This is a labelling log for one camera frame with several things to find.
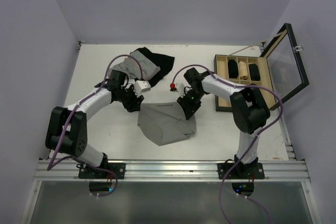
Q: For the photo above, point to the glass box lid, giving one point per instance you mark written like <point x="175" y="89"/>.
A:
<point x="284" y="63"/>

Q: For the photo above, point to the wooden compartment box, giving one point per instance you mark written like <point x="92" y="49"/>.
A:
<point x="221" y="69"/>

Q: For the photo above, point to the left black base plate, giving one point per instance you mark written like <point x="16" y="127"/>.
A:
<point x="106" y="171"/>

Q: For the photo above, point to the aluminium mounting rail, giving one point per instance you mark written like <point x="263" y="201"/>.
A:
<point x="177" y="171"/>

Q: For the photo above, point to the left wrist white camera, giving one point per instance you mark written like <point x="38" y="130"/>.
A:
<point x="140" y="87"/>

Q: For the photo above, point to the black rolled underwear right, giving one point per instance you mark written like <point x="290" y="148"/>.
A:
<point x="254" y="72"/>

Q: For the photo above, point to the wrist white camera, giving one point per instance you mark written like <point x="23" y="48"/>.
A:
<point x="179" y="88"/>
<point x="140" y="87"/>

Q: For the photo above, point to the striped grey underwear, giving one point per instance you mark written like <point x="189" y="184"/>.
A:
<point x="137" y="67"/>

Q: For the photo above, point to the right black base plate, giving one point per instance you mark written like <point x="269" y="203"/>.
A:
<point x="241" y="171"/>

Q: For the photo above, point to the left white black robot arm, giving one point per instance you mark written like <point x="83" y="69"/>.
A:
<point x="67" y="130"/>

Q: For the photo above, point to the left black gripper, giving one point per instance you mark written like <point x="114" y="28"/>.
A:
<point x="134" y="104"/>

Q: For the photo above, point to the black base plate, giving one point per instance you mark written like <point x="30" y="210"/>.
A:
<point x="241" y="171"/>
<point x="106" y="171"/>

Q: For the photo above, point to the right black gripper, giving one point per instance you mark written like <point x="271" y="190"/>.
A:
<point x="189" y="108"/>

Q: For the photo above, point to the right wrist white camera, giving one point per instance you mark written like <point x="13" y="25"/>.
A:
<point x="179" y="88"/>

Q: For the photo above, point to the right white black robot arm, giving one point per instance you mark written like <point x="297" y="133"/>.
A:
<point x="249" y="109"/>

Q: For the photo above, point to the black rolled underwear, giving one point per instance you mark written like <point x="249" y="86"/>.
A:
<point x="254" y="72"/>
<point x="233" y="71"/>

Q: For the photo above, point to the beige rolled underwear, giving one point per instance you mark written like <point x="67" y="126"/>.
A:
<point x="243" y="70"/>

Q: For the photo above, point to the black rolled underwear left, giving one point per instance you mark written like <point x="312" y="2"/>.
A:
<point x="233" y="71"/>

